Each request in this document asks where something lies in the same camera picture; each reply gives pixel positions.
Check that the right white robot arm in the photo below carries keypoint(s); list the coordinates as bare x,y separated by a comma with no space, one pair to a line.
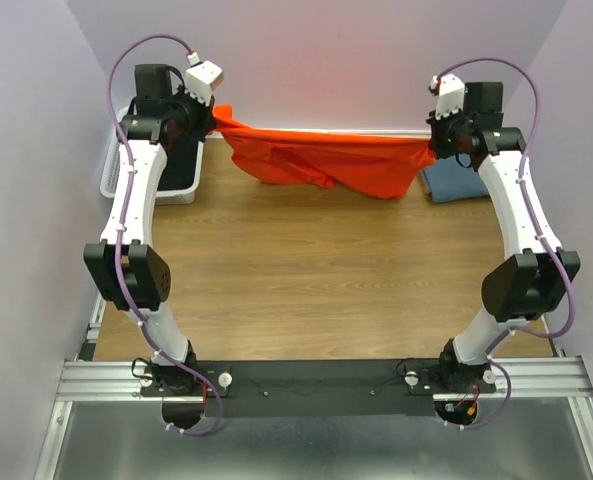
537,272

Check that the white plastic laundry basket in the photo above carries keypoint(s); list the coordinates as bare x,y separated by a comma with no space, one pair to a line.
113,170

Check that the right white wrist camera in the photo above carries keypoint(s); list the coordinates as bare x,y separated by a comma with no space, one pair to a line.
449,91

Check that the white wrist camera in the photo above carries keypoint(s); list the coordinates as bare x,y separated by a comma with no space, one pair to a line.
449,91
202,78

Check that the black t shirt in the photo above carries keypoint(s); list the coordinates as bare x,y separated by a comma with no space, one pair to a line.
180,170

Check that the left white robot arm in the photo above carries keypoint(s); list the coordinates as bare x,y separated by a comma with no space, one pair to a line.
165,122

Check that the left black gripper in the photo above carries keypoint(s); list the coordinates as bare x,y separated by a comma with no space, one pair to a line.
206,120

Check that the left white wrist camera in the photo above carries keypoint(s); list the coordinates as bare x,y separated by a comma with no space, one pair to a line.
202,78

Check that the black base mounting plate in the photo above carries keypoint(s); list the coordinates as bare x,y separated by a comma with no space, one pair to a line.
309,388

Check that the folded blue t shirt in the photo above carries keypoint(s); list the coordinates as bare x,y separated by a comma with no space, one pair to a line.
447,182

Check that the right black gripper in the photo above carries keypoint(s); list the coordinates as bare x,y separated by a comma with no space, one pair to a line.
438,149

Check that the aluminium frame rail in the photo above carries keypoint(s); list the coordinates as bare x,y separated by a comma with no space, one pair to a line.
538,424

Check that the orange t shirt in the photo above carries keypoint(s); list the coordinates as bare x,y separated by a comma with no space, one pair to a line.
381,167

